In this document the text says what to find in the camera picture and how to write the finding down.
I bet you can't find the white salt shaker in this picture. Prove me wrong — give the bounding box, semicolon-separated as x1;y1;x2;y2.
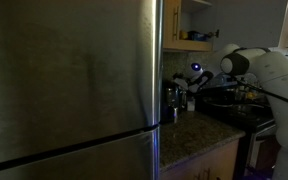
187;98;195;111

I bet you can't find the wooden upper cabinet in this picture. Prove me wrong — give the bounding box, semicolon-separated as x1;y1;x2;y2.
163;0;219;52

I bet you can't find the black frying pan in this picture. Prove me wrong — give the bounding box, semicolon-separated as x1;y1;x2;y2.
202;96;271;111

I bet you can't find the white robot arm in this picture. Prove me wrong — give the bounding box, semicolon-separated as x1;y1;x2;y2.
173;44;288;180

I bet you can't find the wooden cabinet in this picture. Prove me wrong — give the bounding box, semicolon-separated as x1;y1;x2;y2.
160;140;239;180
163;0;219;52

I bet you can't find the stainless steel refrigerator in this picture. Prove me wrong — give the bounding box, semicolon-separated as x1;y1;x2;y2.
0;0;163;180

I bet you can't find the black stove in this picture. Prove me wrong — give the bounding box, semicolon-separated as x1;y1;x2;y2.
194;74;278;180

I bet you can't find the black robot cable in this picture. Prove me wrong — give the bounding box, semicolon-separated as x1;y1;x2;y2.
230;74;288;111

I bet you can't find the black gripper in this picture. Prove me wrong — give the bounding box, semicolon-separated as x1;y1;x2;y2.
173;74;198;92

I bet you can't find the wooden lower cabinet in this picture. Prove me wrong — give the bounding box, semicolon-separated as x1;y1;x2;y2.
160;140;239;180

